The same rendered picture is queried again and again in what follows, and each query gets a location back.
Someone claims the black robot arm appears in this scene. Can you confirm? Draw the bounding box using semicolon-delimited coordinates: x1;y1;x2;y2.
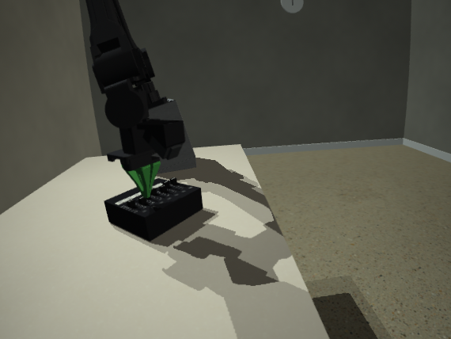
85;0;185;160

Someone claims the black lighting desk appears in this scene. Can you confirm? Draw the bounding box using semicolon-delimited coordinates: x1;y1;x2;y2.
104;177;203;242

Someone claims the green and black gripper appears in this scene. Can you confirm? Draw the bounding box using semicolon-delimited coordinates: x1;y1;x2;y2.
107;149;161;198

